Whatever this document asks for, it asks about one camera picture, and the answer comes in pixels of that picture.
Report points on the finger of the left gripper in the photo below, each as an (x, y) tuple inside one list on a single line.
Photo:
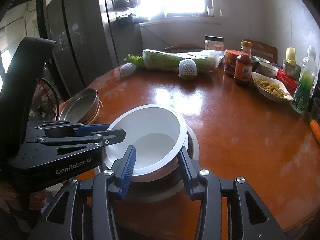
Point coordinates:
[(67, 129), (103, 138)]

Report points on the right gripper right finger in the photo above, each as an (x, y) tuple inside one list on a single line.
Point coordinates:
[(248, 216)]

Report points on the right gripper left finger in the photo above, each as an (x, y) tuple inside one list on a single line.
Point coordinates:
[(83, 209)]

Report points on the round metal pan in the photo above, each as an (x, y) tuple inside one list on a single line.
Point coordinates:
[(81, 107)]

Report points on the white dish of food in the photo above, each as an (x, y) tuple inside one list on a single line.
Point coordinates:
[(272, 89)]

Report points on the dark refrigerator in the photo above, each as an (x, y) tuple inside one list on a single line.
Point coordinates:
[(92, 38)]

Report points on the glass cup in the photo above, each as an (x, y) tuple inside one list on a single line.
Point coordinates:
[(315, 110)]

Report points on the green liquid plastic bottle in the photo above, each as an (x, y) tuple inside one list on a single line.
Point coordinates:
[(305, 83)]

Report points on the red packet box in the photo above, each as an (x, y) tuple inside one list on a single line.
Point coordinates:
[(290, 84)]

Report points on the brown sauce bottle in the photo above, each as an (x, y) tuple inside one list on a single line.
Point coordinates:
[(244, 64)]

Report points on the clear jar black lid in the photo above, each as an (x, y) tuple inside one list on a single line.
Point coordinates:
[(214, 43)]

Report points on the foam-netted fruit left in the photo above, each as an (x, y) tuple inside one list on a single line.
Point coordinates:
[(127, 69)]

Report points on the orange carrot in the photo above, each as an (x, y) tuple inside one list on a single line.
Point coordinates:
[(315, 129)]

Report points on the wooden chair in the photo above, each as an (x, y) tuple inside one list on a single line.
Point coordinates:
[(263, 50)]

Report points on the white ceramic bowl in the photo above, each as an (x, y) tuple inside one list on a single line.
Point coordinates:
[(267, 70)]

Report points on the red instant noodle bowl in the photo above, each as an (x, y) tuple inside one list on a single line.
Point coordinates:
[(155, 118)]

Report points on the foam-netted fruit right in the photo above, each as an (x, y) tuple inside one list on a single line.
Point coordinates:
[(187, 69)]

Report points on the red chili sauce jar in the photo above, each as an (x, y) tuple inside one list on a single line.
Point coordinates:
[(229, 61)]

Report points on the foam-netted fruit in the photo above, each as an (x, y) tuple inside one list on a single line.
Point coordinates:
[(127, 69), (187, 69)]

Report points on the green lettuce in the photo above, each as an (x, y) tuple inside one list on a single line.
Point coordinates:
[(137, 60)]

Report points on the wrapped napa cabbage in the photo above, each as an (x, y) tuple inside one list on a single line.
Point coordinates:
[(205, 60)]

